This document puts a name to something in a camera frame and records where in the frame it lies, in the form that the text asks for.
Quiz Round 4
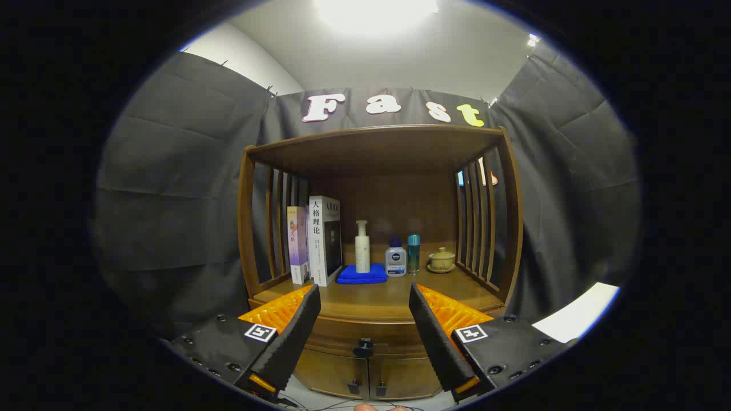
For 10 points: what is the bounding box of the brown wooden countertop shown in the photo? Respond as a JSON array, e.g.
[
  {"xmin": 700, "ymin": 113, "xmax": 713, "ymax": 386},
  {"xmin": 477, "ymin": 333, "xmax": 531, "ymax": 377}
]
[{"xmin": 250, "ymin": 260, "xmax": 506, "ymax": 323}]

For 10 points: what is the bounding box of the yellow lidded ceramic teacup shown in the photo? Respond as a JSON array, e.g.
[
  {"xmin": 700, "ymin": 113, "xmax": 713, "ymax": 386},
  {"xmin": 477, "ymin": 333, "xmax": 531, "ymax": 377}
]
[{"xmin": 427, "ymin": 247, "xmax": 456, "ymax": 273}]

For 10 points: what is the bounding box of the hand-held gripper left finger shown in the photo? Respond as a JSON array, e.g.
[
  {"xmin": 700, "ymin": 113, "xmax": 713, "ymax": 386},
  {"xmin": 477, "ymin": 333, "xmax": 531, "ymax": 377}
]
[{"xmin": 168, "ymin": 284, "xmax": 322, "ymax": 403}]

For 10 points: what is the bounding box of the large round ceiling light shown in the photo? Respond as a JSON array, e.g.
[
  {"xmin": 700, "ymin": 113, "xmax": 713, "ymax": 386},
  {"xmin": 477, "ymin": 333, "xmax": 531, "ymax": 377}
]
[{"xmin": 313, "ymin": 0, "xmax": 439, "ymax": 35}]

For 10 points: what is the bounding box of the brown wooden drawer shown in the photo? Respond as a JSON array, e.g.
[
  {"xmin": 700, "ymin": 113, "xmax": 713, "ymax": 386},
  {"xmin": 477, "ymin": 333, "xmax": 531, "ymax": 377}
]
[{"xmin": 300, "ymin": 317, "xmax": 443, "ymax": 360}]

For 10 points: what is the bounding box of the wooden cabinet door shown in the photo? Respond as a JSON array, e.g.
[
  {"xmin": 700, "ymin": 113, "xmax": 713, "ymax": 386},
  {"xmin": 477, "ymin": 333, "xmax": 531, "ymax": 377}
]
[
  {"xmin": 368, "ymin": 355, "xmax": 443, "ymax": 400},
  {"xmin": 294, "ymin": 348, "xmax": 371, "ymax": 399}
]

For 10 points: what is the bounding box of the blue folded towel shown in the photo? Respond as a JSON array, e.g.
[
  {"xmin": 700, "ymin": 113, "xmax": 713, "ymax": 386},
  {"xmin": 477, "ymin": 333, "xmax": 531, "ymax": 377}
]
[{"xmin": 336, "ymin": 263, "xmax": 388, "ymax": 284}]

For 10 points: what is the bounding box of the white pump bottle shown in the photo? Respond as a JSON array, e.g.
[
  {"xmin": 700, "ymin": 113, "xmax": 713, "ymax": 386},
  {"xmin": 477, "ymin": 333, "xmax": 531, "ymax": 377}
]
[{"xmin": 355, "ymin": 220, "xmax": 371, "ymax": 274}]

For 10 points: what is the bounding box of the black backdrop cloth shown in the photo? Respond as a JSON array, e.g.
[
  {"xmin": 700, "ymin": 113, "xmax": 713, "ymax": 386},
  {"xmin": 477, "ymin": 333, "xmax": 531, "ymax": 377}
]
[{"xmin": 94, "ymin": 43, "xmax": 640, "ymax": 343}]

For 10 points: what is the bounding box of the white flat board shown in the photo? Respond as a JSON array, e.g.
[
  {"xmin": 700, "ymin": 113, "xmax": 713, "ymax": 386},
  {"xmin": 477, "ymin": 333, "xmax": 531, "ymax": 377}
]
[{"xmin": 531, "ymin": 282, "xmax": 620, "ymax": 344}]

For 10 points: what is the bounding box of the white blue-capped lotion bottle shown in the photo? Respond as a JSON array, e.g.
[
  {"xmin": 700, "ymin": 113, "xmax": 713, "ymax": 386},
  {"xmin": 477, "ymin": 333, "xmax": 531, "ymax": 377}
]
[{"xmin": 385, "ymin": 236, "xmax": 407, "ymax": 277}]

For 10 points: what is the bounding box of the white thick book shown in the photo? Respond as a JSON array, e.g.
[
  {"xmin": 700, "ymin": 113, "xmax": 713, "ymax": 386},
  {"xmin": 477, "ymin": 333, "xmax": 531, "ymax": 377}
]
[{"xmin": 308, "ymin": 196, "xmax": 343, "ymax": 287}]

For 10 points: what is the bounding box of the purple book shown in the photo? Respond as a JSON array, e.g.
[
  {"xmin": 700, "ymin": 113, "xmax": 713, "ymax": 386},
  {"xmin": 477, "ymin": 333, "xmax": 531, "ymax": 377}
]
[{"xmin": 287, "ymin": 206, "xmax": 312, "ymax": 285}]

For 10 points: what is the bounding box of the brown wooden cabinet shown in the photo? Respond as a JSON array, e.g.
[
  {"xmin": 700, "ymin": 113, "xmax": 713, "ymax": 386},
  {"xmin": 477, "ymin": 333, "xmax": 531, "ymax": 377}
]
[{"xmin": 237, "ymin": 124, "xmax": 524, "ymax": 401}]

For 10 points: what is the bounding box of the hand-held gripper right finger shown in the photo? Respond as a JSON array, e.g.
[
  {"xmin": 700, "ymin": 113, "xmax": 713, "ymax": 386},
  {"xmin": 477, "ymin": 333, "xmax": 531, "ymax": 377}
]
[{"xmin": 408, "ymin": 283, "xmax": 577, "ymax": 403}]

